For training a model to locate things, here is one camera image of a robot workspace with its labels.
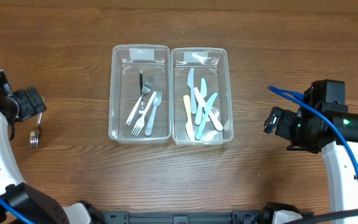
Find long silver metal fork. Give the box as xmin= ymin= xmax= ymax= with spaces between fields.
xmin=30 ymin=112 xmax=43 ymax=149

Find teal plastic knife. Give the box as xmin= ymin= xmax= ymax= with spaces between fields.
xmin=195 ymin=93 xmax=218 ymax=140

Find yellow plastic knife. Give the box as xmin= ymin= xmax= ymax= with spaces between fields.
xmin=183 ymin=95 xmax=195 ymax=141

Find light blue plastic knife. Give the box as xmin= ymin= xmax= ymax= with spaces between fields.
xmin=187 ymin=68 xmax=196 ymax=114

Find black handled metal fork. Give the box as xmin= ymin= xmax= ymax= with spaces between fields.
xmin=139 ymin=69 xmax=144 ymax=116

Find short silver metal fork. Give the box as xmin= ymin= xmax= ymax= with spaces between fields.
xmin=126 ymin=77 xmax=154 ymax=125

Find pale blue plastic fork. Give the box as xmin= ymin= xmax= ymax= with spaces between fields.
xmin=145 ymin=91 xmax=162 ymax=136

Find white plastic fork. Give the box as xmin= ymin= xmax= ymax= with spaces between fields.
xmin=131 ymin=91 xmax=157 ymax=136

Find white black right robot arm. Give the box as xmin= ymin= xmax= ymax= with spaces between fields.
xmin=264 ymin=80 xmax=358 ymax=223

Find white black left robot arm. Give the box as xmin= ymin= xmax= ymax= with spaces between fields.
xmin=0 ymin=70 xmax=92 ymax=223

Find right clear plastic container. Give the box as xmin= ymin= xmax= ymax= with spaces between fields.
xmin=169 ymin=47 xmax=234 ymax=145

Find clear plastic container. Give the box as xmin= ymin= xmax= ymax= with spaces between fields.
xmin=108 ymin=44 xmax=172 ymax=144
xmin=169 ymin=47 xmax=234 ymax=145

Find left clear plastic container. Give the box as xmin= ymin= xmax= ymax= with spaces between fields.
xmin=108 ymin=44 xmax=172 ymax=144

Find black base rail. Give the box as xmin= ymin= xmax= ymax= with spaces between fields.
xmin=82 ymin=202 xmax=315 ymax=224

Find black thick cable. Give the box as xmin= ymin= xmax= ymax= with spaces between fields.
xmin=287 ymin=205 xmax=358 ymax=224

